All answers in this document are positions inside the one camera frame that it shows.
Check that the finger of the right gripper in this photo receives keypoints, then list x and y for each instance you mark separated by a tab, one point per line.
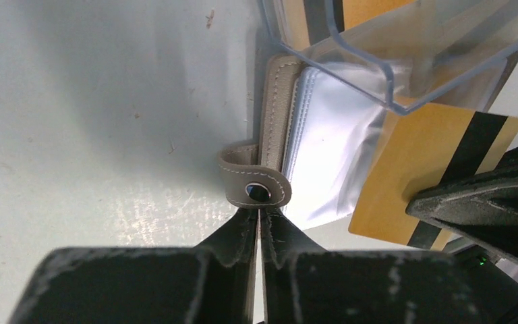
483	207

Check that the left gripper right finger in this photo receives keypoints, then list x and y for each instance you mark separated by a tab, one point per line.
305	283

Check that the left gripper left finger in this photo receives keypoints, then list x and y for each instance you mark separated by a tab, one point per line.
212	282

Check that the grey card holder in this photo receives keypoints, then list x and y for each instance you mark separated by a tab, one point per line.
315	153

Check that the clear plastic card box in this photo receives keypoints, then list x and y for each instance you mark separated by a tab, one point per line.
409	56

